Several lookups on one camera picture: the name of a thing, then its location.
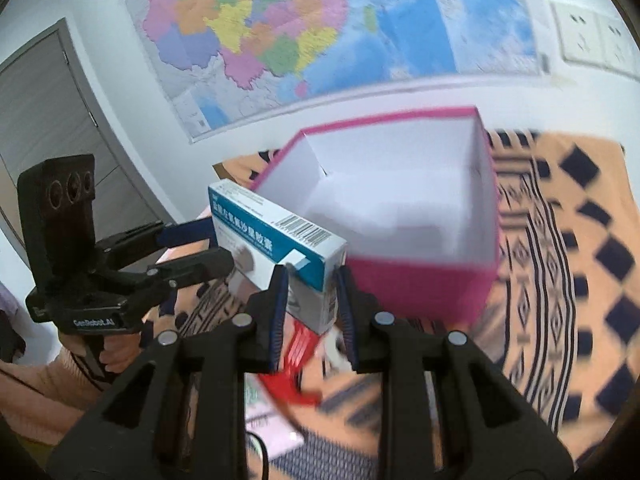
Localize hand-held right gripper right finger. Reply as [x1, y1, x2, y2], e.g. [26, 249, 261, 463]
[334, 266, 576, 480]

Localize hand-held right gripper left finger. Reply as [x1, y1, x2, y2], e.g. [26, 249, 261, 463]
[47, 264, 291, 480]

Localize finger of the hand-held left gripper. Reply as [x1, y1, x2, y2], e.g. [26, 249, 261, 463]
[96, 219, 217, 270]
[125, 247, 236, 292]

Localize blue and white medicine box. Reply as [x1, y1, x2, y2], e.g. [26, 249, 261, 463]
[207, 179, 349, 336]

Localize pink cardboard box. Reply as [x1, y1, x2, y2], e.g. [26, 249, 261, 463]
[250, 106, 502, 330]

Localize person's left forearm peach sleeve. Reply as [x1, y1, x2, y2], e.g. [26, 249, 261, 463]
[0, 345, 108, 447]

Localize person's left hand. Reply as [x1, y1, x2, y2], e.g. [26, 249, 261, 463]
[60, 330, 145, 377]

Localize red packet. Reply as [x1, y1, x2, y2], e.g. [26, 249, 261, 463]
[257, 319, 327, 409]

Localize dark cloth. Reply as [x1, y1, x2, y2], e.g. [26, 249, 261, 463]
[0, 310, 27, 364]

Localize grey door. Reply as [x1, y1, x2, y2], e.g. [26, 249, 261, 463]
[0, 17, 177, 263]

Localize orange patterned blanket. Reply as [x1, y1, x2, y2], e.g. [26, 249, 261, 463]
[145, 129, 629, 480]

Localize black cable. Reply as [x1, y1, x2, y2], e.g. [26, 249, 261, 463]
[247, 432, 272, 480]

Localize colourful wall map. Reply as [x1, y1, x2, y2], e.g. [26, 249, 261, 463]
[122, 0, 552, 144]

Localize white wall socket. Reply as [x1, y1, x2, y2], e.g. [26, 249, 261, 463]
[549, 0, 605, 65]
[597, 12, 640, 81]

